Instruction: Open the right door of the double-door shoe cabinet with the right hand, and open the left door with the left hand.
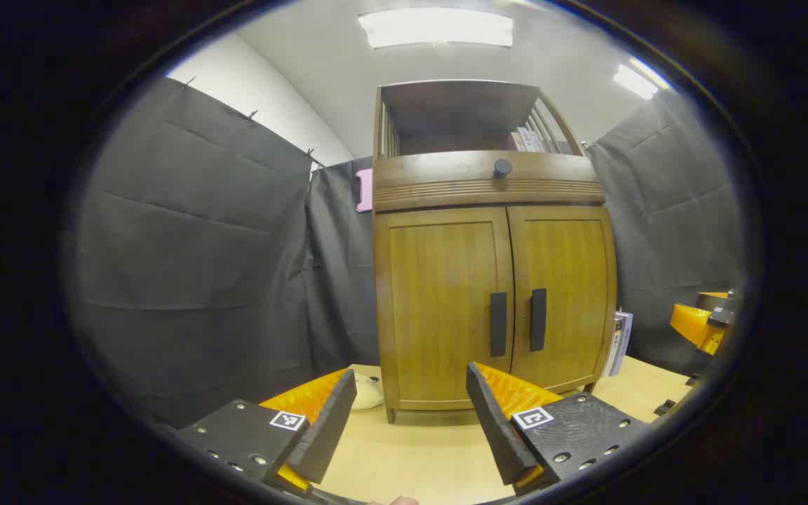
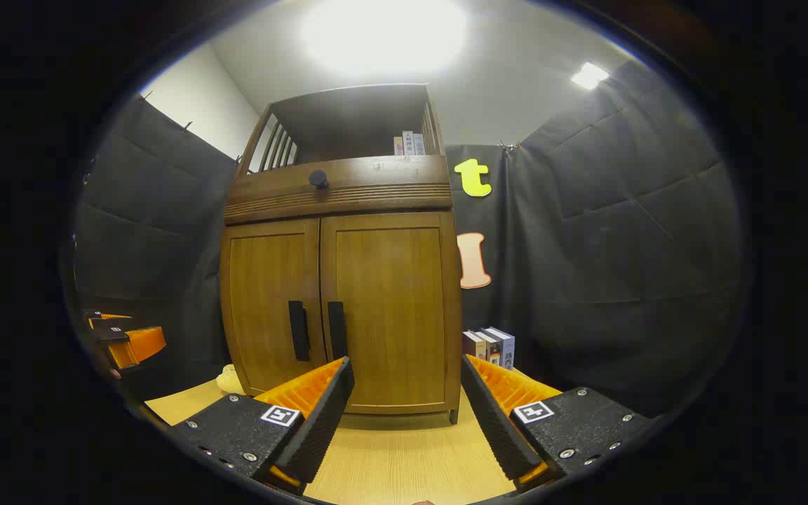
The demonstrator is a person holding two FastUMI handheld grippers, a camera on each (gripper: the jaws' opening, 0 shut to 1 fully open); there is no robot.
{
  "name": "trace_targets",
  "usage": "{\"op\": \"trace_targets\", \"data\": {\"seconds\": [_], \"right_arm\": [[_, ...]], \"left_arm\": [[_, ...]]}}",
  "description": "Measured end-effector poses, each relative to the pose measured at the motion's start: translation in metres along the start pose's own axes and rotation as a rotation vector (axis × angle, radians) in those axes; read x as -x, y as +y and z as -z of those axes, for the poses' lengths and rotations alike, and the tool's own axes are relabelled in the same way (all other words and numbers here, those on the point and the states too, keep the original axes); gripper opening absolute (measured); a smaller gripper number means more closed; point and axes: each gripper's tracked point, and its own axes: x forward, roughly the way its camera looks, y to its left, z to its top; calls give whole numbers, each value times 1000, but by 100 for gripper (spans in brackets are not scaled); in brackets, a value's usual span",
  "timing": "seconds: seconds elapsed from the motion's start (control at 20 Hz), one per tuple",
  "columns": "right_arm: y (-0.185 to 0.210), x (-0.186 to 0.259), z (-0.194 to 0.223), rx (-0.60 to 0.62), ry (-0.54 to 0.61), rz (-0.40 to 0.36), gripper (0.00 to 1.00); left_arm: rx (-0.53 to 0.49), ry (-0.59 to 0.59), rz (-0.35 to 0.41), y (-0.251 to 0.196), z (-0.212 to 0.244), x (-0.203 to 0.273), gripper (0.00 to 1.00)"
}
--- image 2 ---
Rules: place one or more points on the black backdrop cloth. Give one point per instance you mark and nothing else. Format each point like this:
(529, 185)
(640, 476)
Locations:
(621, 245)

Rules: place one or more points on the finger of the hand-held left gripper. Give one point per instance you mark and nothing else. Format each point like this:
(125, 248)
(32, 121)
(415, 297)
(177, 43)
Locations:
(113, 315)
(139, 345)

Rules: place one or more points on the small ceiling light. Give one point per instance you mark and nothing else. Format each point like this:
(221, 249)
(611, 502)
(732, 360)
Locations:
(590, 75)

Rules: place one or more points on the large ceiling light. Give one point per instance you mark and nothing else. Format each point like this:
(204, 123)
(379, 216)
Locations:
(383, 35)

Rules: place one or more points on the pale blue book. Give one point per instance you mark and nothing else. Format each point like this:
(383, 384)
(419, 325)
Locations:
(506, 348)

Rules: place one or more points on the wooden shoe cabinet door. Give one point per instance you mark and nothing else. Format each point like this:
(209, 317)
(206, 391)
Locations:
(264, 294)
(390, 301)

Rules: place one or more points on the grey book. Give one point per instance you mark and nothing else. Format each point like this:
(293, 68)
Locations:
(419, 144)

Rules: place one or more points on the pink book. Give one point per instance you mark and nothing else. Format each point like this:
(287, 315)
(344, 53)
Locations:
(398, 146)

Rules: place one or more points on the wooden double-door shoe cabinet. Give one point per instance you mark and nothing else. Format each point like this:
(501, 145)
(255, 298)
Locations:
(348, 112)

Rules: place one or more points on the brown and white book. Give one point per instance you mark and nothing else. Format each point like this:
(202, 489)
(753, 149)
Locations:
(470, 346)

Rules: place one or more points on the wooden cabinet drawer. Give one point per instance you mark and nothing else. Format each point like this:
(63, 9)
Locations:
(390, 182)

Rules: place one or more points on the white and orange book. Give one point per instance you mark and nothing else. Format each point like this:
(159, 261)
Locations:
(489, 348)

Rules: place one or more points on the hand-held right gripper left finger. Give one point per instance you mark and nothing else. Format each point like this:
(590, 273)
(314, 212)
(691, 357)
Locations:
(320, 428)

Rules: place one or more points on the black round drawer knob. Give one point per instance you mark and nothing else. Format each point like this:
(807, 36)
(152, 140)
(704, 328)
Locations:
(318, 179)

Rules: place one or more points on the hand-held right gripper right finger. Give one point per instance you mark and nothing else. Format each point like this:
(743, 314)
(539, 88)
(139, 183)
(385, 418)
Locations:
(495, 428)

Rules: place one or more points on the cream soft object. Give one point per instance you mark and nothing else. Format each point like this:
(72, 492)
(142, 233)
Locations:
(229, 381)

